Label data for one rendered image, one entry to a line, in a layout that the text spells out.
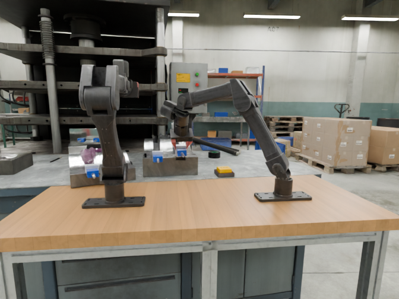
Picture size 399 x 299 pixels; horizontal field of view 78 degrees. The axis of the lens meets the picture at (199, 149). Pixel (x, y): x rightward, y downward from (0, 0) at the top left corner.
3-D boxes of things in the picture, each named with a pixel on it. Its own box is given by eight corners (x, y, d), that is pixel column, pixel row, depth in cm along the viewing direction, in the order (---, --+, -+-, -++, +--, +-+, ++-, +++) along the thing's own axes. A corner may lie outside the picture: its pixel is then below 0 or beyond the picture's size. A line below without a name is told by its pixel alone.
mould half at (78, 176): (135, 180, 111) (135, 155, 109) (70, 188, 98) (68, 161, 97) (116, 158, 154) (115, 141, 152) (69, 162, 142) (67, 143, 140)
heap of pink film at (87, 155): (122, 162, 118) (122, 146, 117) (81, 166, 110) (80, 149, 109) (113, 153, 141) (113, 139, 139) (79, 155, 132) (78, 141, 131)
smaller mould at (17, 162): (13, 174, 116) (12, 160, 115) (-23, 176, 113) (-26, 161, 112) (33, 165, 135) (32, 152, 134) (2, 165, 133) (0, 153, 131)
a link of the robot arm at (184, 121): (170, 124, 108) (170, 110, 103) (178, 118, 112) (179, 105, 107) (183, 130, 105) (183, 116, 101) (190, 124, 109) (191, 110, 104)
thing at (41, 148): (171, 159, 188) (171, 150, 187) (-25, 165, 164) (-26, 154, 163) (165, 143, 269) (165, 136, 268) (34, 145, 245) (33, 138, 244)
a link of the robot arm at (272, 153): (273, 178, 88) (231, 99, 91) (276, 174, 94) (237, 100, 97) (290, 172, 85) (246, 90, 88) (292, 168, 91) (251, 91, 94)
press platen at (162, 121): (173, 140, 186) (172, 117, 183) (-24, 143, 163) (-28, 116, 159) (166, 130, 267) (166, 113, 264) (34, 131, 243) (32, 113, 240)
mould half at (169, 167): (198, 175, 119) (198, 147, 117) (142, 177, 114) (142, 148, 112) (184, 155, 168) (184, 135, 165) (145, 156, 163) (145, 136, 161)
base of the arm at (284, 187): (254, 174, 92) (260, 180, 85) (304, 173, 94) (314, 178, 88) (253, 195, 93) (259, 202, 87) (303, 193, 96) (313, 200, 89)
